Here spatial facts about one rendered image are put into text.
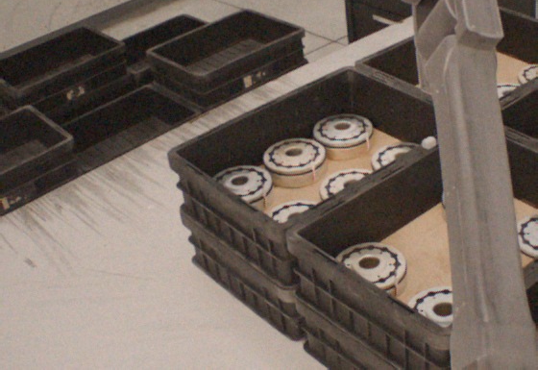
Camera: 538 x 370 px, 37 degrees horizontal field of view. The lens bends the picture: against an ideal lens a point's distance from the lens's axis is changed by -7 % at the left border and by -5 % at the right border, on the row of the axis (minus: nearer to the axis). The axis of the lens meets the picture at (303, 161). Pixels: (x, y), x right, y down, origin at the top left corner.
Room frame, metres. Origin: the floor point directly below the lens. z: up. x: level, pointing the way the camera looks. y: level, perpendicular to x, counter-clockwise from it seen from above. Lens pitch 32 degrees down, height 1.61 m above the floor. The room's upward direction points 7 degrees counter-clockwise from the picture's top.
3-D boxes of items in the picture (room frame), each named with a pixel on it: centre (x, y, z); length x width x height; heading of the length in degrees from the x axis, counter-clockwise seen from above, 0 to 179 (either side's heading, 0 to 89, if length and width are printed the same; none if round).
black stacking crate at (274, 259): (1.15, -0.03, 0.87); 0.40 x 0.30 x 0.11; 126
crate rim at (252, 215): (1.15, -0.03, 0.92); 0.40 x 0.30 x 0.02; 126
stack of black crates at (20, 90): (2.40, 0.76, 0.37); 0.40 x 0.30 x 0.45; 128
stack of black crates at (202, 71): (2.34, 0.19, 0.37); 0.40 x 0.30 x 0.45; 128
